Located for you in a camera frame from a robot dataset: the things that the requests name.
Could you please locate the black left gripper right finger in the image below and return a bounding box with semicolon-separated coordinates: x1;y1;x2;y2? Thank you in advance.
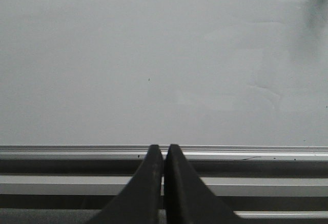
164;144;240;223

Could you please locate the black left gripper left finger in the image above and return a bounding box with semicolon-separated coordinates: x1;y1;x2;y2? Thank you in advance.
87;145;163;223

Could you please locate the white metal shelf frame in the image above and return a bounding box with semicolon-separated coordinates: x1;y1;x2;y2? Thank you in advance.
1;175;327;220

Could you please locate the white whiteboard with aluminium frame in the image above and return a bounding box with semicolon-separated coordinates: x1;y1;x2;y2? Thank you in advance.
1;0;327;160

